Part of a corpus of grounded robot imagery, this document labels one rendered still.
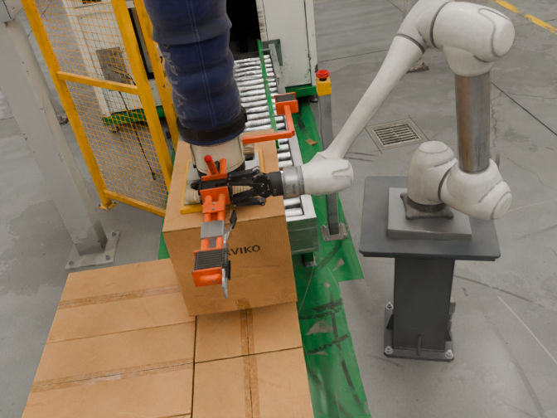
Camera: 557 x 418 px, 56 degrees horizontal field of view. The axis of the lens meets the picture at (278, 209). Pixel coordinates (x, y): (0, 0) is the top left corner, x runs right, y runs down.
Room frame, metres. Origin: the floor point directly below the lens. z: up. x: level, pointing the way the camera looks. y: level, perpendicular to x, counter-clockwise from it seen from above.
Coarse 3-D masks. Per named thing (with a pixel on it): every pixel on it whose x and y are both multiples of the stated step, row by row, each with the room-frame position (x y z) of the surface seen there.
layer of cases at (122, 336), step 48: (96, 288) 1.68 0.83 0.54; (144, 288) 1.63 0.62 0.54; (48, 336) 1.44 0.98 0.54; (96, 336) 1.41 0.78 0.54; (144, 336) 1.37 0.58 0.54; (192, 336) 1.33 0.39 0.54; (240, 336) 1.30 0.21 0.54; (288, 336) 1.27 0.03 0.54; (48, 384) 1.21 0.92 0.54; (96, 384) 1.18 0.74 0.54; (144, 384) 1.15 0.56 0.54; (192, 384) 1.12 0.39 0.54; (240, 384) 1.09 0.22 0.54; (288, 384) 1.06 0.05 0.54
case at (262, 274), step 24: (264, 144) 1.79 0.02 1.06; (264, 168) 1.61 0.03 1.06; (168, 216) 1.40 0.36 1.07; (192, 216) 1.38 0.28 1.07; (240, 216) 1.34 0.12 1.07; (264, 216) 1.32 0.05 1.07; (168, 240) 1.32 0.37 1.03; (192, 240) 1.32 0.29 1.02; (240, 240) 1.32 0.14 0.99; (264, 240) 1.32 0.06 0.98; (288, 240) 1.32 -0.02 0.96; (192, 264) 1.32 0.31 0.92; (240, 264) 1.32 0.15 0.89; (264, 264) 1.32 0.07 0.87; (288, 264) 1.31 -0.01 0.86; (192, 288) 1.32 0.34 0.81; (216, 288) 1.32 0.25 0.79; (240, 288) 1.32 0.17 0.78; (264, 288) 1.31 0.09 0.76; (288, 288) 1.31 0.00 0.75; (192, 312) 1.32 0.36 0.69; (216, 312) 1.32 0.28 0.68
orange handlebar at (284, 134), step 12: (288, 108) 1.80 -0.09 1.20; (288, 120) 1.69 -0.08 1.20; (288, 132) 1.60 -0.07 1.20; (204, 204) 1.23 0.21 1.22; (216, 204) 1.22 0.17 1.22; (204, 216) 1.18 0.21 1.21; (216, 216) 1.20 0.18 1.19; (204, 240) 1.07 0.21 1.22; (216, 240) 1.07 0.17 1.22; (204, 276) 0.93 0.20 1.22; (216, 276) 0.92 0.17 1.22
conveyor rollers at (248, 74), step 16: (240, 64) 3.98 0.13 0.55; (256, 64) 3.97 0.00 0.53; (240, 80) 3.70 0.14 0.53; (256, 80) 3.62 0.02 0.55; (272, 80) 3.61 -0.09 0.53; (240, 96) 3.43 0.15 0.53; (256, 96) 3.35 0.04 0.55; (272, 96) 3.34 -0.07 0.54; (256, 112) 3.16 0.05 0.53; (256, 128) 2.90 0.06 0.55; (288, 160) 2.53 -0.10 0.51; (288, 208) 2.08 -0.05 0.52
